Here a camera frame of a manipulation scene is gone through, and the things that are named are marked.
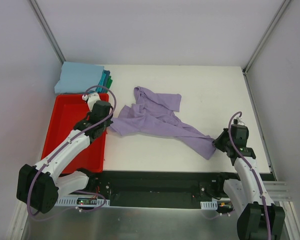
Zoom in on purple t shirt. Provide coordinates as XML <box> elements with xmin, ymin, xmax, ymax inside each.
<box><xmin>110</xmin><ymin>86</ymin><xmax>216</xmax><ymax>160</ymax></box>

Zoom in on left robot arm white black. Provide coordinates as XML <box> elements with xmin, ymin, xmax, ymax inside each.
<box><xmin>16</xmin><ymin>100</ymin><xmax>113</xmax><ymax>215</ymax></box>

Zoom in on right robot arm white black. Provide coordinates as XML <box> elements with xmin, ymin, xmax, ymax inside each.
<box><xmin>212</xmin><ymin>124</ymin><xmax>286</xmax><ymax>240</ymax></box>

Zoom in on dark blue folded shirt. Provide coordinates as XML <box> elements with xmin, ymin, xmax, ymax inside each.
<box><xmin>99</xmin><ymin>70</ymin><xmax>112</xmax><ymax>89</ymax></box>

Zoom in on teal folded shirt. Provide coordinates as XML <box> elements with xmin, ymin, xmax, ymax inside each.
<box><xmin>95</xmin><ymin>70</ymin><xmax>109</xmax><ymax>93</ymax></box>

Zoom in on green folded shirt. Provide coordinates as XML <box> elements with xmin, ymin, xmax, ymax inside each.
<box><xmin>104</xmin><ymin>76</ymin><xmax>113</xmax><ymax>89</ymax></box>

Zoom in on red plastic bin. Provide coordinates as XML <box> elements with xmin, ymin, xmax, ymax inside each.
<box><xmin>41</xmin><ymin>94</ymin><xmax>107</xmax><ymax>175</ymax></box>

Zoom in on light blue folded shirt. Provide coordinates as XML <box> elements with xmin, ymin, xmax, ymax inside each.
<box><xmin>54</xmin><ymin>61</ymin><xmax>105</xmax><ymax>95</ymax></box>

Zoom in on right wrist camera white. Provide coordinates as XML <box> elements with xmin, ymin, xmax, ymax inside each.
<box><xmin>233</xmin><ymin>116</ymin><xmax>246</xmax><ymax>126</ymax></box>

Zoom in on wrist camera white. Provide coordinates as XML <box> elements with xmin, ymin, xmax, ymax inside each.
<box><xmin>82</xmin><ymin>92</ymin><xmax>101</xmax><ymax>112</ymax></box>
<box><xmin>233</xmin><ymin>116</ymin><xmax>246</xmax><ymax>126</ymax></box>

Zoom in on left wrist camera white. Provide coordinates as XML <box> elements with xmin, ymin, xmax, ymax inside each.
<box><xmin>82</xmin><ymin>92</ymin><xmax>101</xmax><ymax>112</ymax></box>

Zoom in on aluminium rail front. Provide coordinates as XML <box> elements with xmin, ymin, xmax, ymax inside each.
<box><xmin>21</xmin><ymin>176</ymin><xmax>292</xmax><ymax>201</ymax></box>

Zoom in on right table edge rail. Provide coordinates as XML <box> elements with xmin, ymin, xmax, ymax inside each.
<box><xmin>242</xmin><ymin>70</ymin><xmax>277</xmax><ymax>180</ymax></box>

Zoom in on right white cable duct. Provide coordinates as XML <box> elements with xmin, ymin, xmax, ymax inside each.
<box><xmin>200</xmin><ymin>200</ymin><xmax>218</xmax><ymax>211</ymax></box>

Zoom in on white cable duct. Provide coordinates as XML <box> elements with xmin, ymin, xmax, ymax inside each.
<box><xmin>200</xmin><ymin>200</ymin><xmax>218</xmax><ymax>211</ymax></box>
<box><xmin>55</xmin><ymin>196</ymin><xmax>110</xmax><ymax>208</ymax></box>

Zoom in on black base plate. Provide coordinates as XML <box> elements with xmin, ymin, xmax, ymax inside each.
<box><xmin>93</xmin><ymin>171</ymin><xmax>226</xmax><ymax>209</ymax></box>

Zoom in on left aluminium frame post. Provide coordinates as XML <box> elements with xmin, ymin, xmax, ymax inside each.
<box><xmin>28</xmin><ymin>0</ymin><xmax>66</xmax><ymax>64</ymax></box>

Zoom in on aluminium frame post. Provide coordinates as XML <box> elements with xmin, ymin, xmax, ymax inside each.
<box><xmin>28</xmin><ymin>0</ymin><xmax>66</xmax><ymax>64</ymax></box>
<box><xmin>242</xmin><ymin>0</ymin><xmax>293</xmax><ymax>76</ymax></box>

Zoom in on left white cable duct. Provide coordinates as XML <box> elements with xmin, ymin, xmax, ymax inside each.
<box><xmin>55</xmin><ymin>196</ymin><xmax>110</xmax><ymax>208</ymax></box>

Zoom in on right aluminium frame post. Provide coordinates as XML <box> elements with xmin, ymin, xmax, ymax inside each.
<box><xmin>242</xmin><ymin>0</ymin><xmax>293</xmax><ymax>76</ymax></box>

